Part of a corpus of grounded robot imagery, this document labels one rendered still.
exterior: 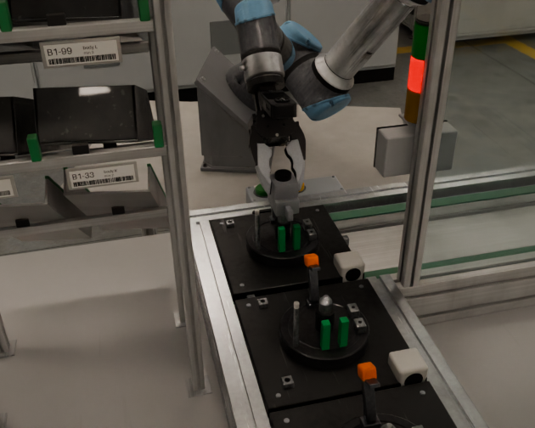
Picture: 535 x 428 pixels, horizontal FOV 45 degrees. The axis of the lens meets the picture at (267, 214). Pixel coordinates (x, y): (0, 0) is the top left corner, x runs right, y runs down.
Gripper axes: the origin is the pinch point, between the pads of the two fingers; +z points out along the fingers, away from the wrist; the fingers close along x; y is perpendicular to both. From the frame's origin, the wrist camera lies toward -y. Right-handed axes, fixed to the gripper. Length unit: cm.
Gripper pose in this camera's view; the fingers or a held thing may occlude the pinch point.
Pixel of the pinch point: (284, 184)
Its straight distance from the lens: 114.2
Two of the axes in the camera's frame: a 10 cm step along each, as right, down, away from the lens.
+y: -1.8, 1.4, 9.7
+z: 1.5, 9.8, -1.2
